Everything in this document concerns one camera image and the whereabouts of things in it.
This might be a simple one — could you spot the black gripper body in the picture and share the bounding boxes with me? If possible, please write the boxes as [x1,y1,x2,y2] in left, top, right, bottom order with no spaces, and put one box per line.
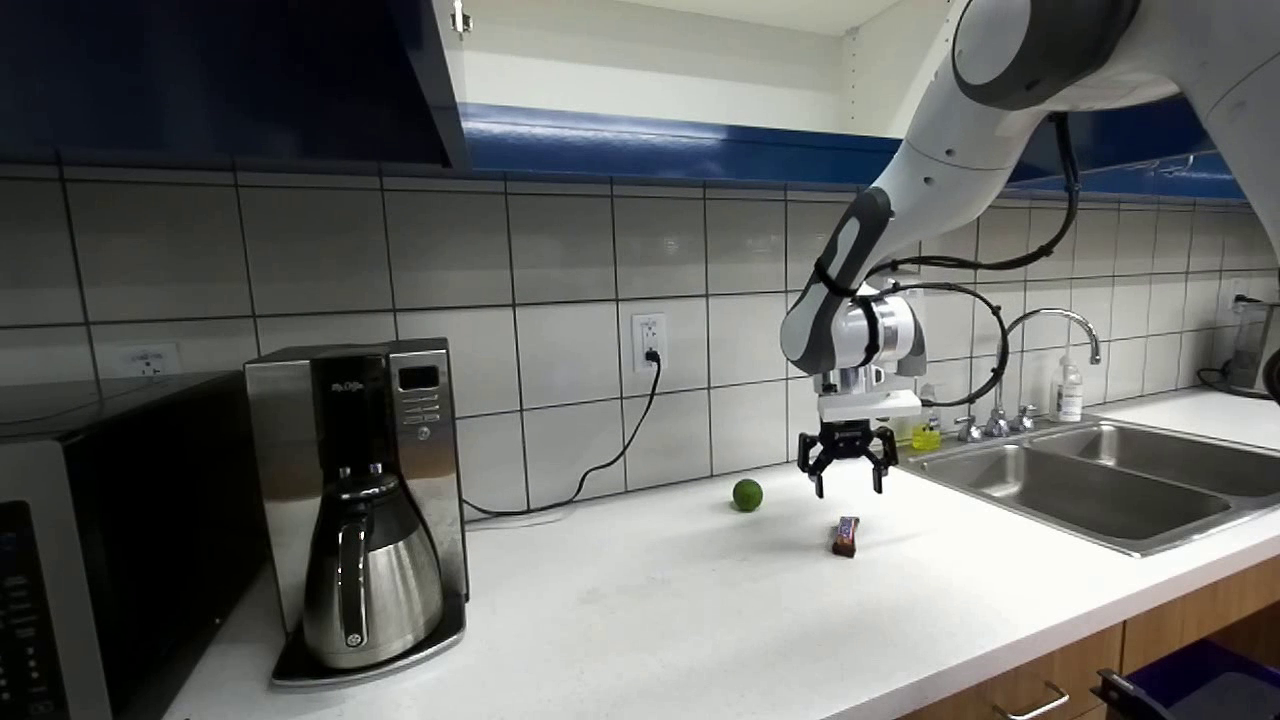
[797,417,896,471]

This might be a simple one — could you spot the wooden base cabinet drawers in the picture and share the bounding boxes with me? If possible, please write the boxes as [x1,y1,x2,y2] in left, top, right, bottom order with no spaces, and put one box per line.
[903,558,1280,720]

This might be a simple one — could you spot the open white cabinet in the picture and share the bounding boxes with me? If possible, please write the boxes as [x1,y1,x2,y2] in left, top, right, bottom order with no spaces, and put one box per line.
[433,0,956,193]

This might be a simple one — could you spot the blue cabinet door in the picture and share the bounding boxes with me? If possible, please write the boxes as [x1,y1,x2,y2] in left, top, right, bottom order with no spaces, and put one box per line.
[1004,92,1252,209]

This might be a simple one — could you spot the closed blue cabinet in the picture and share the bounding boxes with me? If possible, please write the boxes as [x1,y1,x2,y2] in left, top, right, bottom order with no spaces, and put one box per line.
[0,0,471,175]

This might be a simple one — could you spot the yellow dish soap bottle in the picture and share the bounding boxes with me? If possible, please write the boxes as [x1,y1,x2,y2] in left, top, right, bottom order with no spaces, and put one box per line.
[896,411,948,457]

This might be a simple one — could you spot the small white pump bottle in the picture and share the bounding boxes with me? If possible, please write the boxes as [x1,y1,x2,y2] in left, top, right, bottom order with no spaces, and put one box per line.
[1054,354,1090,428]

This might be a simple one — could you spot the stainless steel double sink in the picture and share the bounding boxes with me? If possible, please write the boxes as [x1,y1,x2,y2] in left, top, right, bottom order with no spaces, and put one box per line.
[892,417,1280,561]

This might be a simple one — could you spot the chrome sink faucet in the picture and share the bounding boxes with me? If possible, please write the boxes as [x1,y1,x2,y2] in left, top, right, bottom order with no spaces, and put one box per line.
[960,303,1107,444]

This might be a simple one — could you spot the dark blue chair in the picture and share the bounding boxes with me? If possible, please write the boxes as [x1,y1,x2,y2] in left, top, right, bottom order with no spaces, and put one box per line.
[1091,637,1280,720]

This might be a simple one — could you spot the dark countertop appliance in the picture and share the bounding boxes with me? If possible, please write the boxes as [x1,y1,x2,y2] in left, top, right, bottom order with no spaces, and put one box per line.
[1197,293,1280,400]

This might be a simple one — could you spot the stainless steel coffee maker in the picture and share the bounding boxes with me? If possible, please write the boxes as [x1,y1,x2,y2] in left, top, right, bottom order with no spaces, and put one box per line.
[242,338,471,692]

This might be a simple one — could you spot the stainless steel carafe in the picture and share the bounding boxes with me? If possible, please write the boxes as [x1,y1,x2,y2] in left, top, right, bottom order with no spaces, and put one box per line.
[296,457,453,678]

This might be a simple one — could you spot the black and silver microwave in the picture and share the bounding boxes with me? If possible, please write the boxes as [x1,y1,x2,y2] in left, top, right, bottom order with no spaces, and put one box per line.
[0,374,274,720]

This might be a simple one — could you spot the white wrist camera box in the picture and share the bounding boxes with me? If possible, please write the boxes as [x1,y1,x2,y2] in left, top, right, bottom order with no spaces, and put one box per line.
[814,383,927,428]

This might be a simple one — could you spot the black power cord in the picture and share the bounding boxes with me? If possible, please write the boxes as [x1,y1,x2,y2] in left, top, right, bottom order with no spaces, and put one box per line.
[462,349,670,519]

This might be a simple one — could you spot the white wall outlet with plug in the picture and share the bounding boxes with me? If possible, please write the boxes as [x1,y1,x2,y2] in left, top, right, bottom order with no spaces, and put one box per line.
[628,310,671,377]

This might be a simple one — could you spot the metal drawer handle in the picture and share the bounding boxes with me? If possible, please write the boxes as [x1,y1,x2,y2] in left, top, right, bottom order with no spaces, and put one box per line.
[994,683,1075,720]

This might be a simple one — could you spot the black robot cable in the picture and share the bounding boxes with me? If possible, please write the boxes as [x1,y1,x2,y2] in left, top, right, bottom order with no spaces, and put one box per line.
[863,113,1084,411]

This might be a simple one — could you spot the white empty wall outlet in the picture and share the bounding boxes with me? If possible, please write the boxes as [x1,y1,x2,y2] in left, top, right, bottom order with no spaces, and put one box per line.
[127,345,178,383]

